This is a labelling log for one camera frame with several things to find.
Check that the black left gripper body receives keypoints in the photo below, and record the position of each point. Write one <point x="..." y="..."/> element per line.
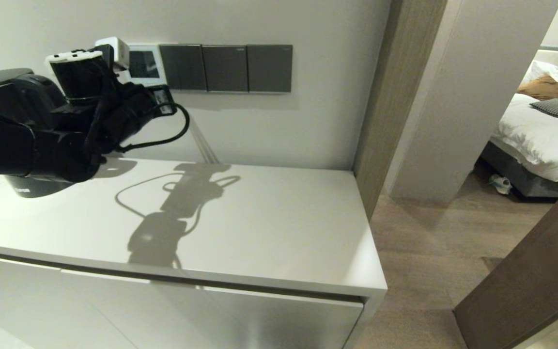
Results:
<point x="133" y="111"/>

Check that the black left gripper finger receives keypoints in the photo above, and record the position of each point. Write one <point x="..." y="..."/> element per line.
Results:
<point x="166" y="91"/>
<point x="159" y="87"/>

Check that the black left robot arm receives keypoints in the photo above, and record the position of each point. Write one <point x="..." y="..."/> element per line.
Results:
<point x="27" y="150"/>

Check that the white wall thermostat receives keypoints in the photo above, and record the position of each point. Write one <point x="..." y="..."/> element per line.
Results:
<point x="146" y="63"/>

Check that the black electric kettle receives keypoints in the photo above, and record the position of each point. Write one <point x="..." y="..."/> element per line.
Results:
<point x="32" y="186"/>

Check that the white cabinet body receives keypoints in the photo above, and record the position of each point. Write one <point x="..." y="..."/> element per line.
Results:
<point x="259" y="218"/>

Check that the narrow white cabinet door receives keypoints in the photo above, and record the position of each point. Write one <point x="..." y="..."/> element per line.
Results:
<point x="17" y="300"/>

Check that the wide white cabinet door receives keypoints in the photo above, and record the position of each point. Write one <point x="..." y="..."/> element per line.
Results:
<point x="259" y="320"/>

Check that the light shoe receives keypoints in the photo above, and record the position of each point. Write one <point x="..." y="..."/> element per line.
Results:
<point x="500" y="184"/>

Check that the small white pillow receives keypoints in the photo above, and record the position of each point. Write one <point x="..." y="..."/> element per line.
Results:
<point x="543" y="71"/>

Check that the bed with white duvet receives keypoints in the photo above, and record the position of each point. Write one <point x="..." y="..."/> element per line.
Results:
<point x="540" y="140"/>

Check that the brown cushion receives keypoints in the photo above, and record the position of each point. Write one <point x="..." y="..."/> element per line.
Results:
<point x="545" y="88"/>

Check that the brown wooden door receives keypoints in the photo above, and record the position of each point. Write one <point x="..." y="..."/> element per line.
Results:
<point x="540" y="271"/>

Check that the grey triple rocker wall switch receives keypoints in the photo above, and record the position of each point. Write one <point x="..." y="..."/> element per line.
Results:
<point x="184" y="68"/>

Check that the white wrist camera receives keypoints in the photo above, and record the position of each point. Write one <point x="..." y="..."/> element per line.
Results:
<point x="114" y="51"/>

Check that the dark grey square panel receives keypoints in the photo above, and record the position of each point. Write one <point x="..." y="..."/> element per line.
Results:
<point x="269" y="69"/>
<point x="225" y="69"/>

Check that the wooden door frame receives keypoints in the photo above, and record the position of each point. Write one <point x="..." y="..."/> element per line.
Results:
<point x="395" y="97"/>

